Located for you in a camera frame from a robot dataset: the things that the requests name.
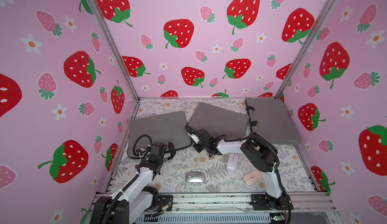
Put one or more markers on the white ribbed vent strip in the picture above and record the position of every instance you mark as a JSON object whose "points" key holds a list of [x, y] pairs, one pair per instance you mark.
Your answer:
{"points": [[206, 219]]}

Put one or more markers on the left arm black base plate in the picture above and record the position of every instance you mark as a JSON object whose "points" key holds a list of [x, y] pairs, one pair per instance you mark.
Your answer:
{"points": [[164, 203]]}

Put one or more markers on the white computer mouse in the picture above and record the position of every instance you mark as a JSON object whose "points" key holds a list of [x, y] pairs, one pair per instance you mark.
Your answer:
{"points": [[232, 162]]}

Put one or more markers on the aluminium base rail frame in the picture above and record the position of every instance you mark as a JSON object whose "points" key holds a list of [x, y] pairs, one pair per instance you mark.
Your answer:
{"points": [[309, 207]]}

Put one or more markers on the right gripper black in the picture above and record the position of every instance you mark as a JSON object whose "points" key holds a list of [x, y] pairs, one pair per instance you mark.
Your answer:
{"points": [[199, 138]]}

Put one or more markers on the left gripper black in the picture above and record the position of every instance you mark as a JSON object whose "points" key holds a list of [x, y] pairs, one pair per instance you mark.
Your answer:
{"points": [[163, 150]]}

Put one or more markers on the silver grey computer mouse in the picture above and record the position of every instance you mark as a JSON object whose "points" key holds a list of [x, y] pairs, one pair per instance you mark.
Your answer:
{"points": [[195, 177]]}

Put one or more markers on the grey laptop bag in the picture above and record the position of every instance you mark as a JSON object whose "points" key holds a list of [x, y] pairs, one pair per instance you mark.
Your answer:
{"points": [[269, 119], [163, 128], [218, 121]]}

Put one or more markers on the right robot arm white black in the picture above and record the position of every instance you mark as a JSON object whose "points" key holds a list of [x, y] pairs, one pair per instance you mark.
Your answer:
{"points": [[261, 154]]}

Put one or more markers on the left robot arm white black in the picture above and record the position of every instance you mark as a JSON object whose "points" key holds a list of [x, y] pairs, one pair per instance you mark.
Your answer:
{"points": [[127, 204]]}

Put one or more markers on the pink computer mouse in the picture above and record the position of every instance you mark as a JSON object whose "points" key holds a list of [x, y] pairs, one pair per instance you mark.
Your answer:
{"points": [[252, 177]]}

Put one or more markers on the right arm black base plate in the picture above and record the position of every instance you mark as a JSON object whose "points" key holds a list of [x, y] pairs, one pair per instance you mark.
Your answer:
{"points": [[267, 202]]}

